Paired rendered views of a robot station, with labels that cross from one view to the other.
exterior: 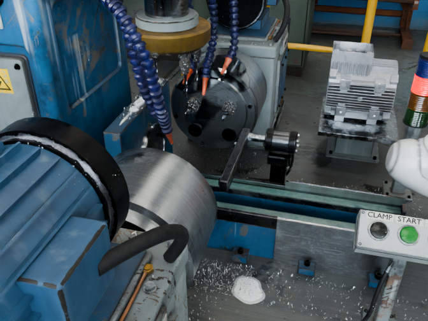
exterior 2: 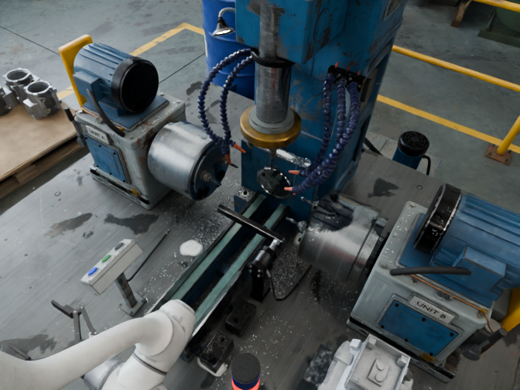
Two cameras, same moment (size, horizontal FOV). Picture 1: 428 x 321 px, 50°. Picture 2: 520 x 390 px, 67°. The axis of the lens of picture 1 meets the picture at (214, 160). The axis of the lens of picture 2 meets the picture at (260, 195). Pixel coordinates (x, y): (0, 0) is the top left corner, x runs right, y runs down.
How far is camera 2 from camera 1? 1.48 m
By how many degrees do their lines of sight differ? 75
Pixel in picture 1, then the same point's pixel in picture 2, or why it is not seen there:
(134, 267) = (121, 123)
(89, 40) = (301, 103)
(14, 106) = not seen: hidden behind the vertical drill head
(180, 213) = (162, 154)
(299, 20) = not seen: outside the picture
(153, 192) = (171, 139)
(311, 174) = (297, 344)
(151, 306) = (105, 128)
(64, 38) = not seen: hidden behind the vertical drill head
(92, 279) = (84, 89)
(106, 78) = (309, 135)
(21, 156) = (118, 60)
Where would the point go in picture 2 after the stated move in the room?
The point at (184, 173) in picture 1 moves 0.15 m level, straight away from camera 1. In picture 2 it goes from (186, 156) to (230, 165)
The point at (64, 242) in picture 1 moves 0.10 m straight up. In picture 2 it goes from (88, 76) to (78, 47)
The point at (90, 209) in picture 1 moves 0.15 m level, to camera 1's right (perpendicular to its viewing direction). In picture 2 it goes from (107, 86) to (80, 112)
